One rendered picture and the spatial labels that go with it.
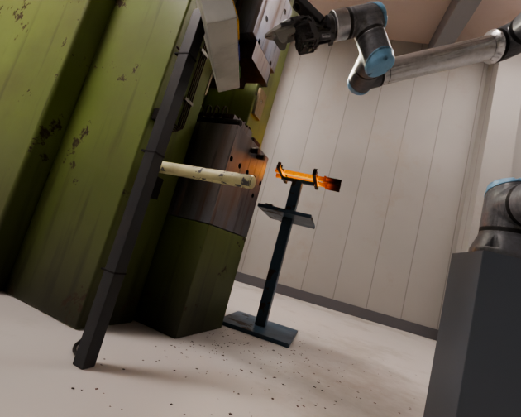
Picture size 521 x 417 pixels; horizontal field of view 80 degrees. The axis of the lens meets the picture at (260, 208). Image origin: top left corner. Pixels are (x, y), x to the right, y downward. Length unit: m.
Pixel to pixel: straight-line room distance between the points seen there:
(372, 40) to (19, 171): 1.34
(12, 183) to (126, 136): 0.48
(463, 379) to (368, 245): 3.02
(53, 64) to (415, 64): 1.41
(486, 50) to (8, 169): 1.84
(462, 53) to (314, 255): 3.05
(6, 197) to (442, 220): 4.11
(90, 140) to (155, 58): 0.41
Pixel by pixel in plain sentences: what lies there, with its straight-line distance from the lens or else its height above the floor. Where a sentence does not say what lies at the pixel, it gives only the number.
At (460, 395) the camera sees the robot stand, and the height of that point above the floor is 0.16.
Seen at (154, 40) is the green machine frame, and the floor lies 1.11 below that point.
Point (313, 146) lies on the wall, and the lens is 4.33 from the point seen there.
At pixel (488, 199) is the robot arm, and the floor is 0.80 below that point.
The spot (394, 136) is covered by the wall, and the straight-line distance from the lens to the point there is 4.51.
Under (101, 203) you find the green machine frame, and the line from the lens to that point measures 1.26.
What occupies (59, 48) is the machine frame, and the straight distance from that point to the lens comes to 1.68.
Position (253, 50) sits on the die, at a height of 1.31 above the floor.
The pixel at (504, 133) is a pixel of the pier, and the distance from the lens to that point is 4.63.
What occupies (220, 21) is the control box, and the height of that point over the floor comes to 0.94.
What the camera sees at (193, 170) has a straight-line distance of 1.11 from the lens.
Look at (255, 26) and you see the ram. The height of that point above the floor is 1.40.
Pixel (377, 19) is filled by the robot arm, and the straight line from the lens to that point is 1.16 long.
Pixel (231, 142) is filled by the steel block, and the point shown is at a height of 0.83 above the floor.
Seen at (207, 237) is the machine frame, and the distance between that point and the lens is 1.30.
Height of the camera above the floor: 0.40
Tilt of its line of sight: 8 degrees up
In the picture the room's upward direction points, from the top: 15 degrees clockwise
